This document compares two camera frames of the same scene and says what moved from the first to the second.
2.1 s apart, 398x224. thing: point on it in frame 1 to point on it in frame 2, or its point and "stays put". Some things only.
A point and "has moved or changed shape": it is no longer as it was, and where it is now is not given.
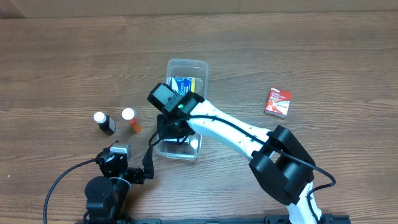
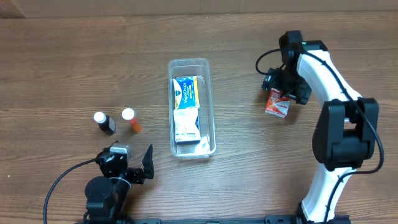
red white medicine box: [278, 102] stays put
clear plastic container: [183, 76] has moved or changed shape
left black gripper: [137, 175] stays put
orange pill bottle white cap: [132, 115] stays put
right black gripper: [171, 131] to [283, 82]
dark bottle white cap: [106, 124] stays put
